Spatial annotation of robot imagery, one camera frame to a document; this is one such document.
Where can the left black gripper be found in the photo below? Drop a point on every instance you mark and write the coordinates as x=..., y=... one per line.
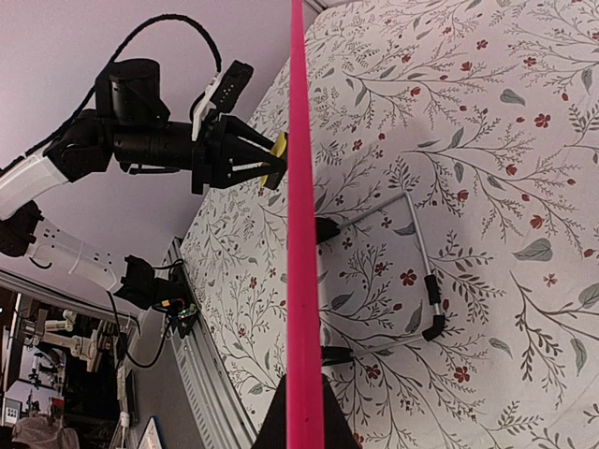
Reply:
x=211, y=163

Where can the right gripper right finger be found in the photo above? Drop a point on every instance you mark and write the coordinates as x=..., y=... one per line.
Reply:
x=338, y=434

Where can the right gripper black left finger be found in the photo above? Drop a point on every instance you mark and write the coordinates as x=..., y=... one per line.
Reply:
x=272, y=434

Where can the yellow bone-shaped eraser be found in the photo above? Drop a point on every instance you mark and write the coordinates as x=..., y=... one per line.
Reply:
x=279, y=150

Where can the pink-framed whiteboard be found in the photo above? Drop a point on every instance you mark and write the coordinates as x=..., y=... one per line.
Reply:
x=304, y=392

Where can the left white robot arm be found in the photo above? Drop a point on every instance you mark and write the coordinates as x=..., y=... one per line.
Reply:
x=131, y=125

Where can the black whiteboard stand foot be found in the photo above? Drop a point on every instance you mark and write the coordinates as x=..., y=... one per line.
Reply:
x=325, y=229

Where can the front aluminium rail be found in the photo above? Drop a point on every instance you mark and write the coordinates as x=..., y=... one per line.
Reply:
x=220, y=416

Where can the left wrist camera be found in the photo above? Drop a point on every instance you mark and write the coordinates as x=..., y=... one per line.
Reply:
x=221, y=95

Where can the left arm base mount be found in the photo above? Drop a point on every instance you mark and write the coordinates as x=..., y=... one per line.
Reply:
x=164, y=289

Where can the left aluminium frame post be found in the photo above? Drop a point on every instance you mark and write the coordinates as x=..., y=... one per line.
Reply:
x=316, y=5

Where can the whiteboard wire easel stand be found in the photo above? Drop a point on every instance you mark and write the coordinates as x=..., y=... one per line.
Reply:
x=379, y=291

